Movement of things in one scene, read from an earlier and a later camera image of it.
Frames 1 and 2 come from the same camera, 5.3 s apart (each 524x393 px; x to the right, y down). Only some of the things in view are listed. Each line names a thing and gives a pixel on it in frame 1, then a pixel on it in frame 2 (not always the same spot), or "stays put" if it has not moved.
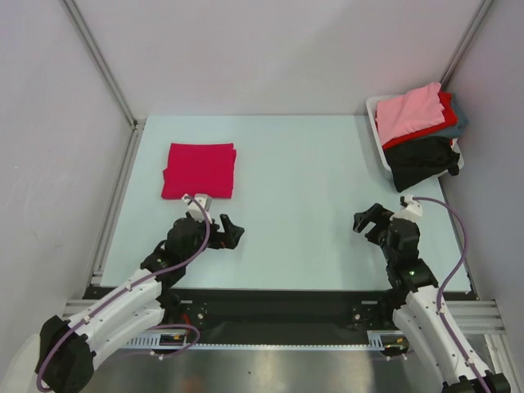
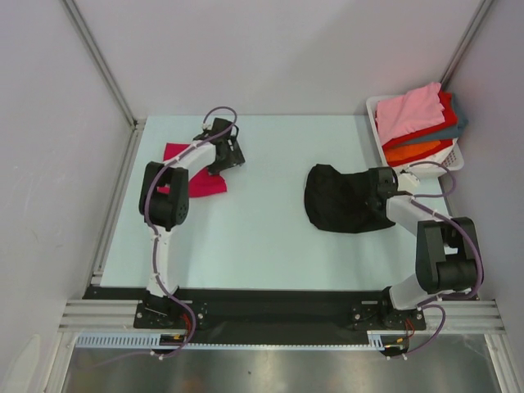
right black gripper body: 377,225 to 372,196
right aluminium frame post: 467,43 stays put
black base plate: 241,310 stays put
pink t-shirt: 420,108 stays put
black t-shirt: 417,161 to 346,202
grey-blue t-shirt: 462,120 stays put
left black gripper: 229,238 to 234,158
